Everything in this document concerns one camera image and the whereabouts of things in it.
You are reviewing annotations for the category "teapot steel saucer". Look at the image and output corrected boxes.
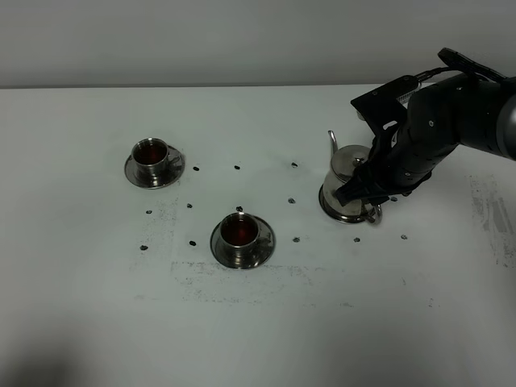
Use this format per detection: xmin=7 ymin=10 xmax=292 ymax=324
xmin=318 ymin=188 xmax=377 ymax=224

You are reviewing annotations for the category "steel teacup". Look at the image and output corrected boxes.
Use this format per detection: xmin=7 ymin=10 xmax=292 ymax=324
xmin=219 ymin=212 xmax=271 ymax=260
xmin=131 ymin=138 xmax=173 ymax=180

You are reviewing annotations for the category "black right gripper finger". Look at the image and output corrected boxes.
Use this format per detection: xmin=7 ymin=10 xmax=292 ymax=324
xmin=336 ymin=161 xmax=389 ymax=206

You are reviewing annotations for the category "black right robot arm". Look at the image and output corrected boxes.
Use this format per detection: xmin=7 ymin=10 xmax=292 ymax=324
xmin=336 ymin=74 xmax=515 ymax=205

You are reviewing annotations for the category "near steel saucer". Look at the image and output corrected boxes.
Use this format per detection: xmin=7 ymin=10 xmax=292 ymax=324
xmin=210 ymin=215 xmax=276 ymax=270

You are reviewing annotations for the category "stainless steel teapot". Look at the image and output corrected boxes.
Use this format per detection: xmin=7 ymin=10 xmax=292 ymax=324
xmin=318 ymin=131 xmax=383 ymax=225

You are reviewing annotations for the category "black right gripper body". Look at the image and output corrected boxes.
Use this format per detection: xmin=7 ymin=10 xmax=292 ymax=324
xmin=372 ymin=76 xmax=500 ymax=196

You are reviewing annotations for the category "far steel saucer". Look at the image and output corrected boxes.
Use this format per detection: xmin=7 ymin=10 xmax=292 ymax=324
xmin=124 ymin=145 xmax=185 ymax=189

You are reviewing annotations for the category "near steel teacup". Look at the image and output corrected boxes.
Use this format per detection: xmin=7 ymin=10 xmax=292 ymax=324
xmin=219 ymin=212 xmax=271 ymax=260

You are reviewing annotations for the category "far steel teacup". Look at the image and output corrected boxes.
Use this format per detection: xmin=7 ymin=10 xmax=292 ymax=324
xmin=131 ymin=138 xmax=173 ymax=180

